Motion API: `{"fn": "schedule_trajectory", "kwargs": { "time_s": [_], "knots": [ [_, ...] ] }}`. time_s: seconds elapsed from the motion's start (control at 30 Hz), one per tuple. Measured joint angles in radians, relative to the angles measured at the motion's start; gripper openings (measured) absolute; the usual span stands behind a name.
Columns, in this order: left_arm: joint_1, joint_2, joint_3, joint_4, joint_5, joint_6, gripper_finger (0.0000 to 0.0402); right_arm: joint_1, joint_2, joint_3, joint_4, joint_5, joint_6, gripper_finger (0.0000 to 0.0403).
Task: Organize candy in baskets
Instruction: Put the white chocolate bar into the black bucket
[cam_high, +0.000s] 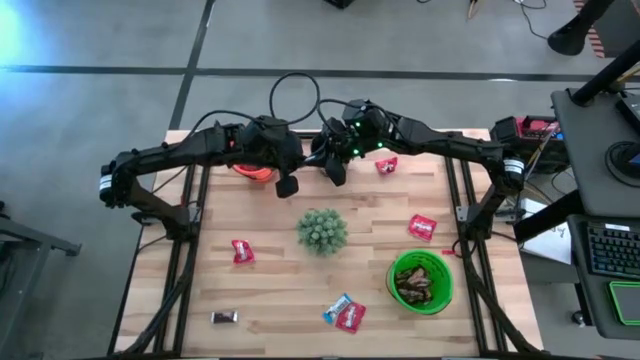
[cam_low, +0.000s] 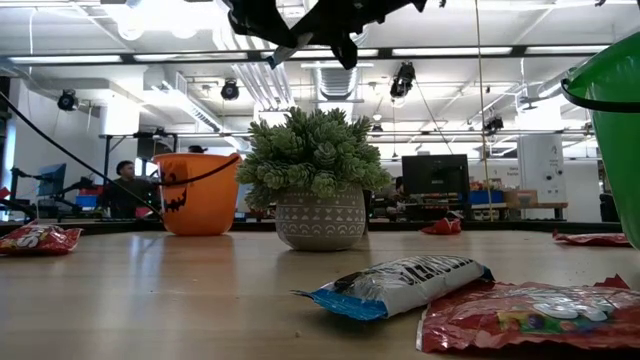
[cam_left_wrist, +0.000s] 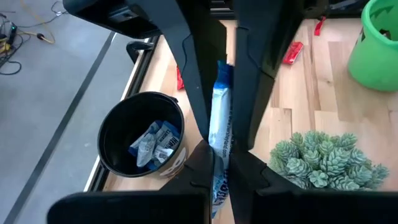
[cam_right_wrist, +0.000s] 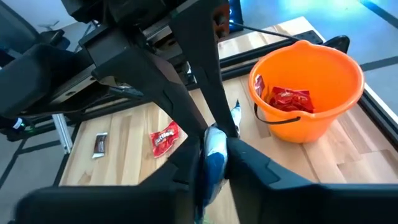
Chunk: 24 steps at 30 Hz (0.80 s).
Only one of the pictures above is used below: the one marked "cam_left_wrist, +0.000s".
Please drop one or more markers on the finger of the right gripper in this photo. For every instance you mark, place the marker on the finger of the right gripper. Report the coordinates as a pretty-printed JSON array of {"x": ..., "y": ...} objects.
[
  {"x": 255, "y": 77},
  {"x": 192, "y": 62}
]

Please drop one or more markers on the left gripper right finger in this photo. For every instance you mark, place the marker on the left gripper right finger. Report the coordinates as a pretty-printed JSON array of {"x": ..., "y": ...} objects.
[{"x": 248, "y": 177}]

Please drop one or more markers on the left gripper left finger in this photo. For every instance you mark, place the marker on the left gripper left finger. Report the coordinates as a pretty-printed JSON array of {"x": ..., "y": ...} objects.
[{"x": 199, "y": 174}]

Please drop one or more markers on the blue silver candy bar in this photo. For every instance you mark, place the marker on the blue silver candy bar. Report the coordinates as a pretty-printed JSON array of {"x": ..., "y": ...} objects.
[
  {"x": 146, "y": 137},
  {"x": 169, "y": 135},
  {"x": 220, "y": 118},
  {"x": 145, "y": 152},
  {"x": 162, "y": 155}
]

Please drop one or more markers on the green plastic bucket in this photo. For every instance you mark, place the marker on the green plastic bucket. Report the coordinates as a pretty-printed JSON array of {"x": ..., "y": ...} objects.
[{"x": 373, "y": 62}]

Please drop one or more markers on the potted green succulent plant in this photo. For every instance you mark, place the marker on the potted green succulent plant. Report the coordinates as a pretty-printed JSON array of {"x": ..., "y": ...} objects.
[{"x": 326, "y": 161}]

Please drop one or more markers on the small red wrapper scrap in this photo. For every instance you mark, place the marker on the small red wrapper scrap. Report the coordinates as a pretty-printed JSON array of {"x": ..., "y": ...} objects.
[{"x": 319, "y": 26}]

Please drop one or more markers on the black plastic bucket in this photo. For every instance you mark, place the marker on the black plastic bucket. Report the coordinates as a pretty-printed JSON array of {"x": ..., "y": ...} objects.
[{"x": 124, "y": 130}]

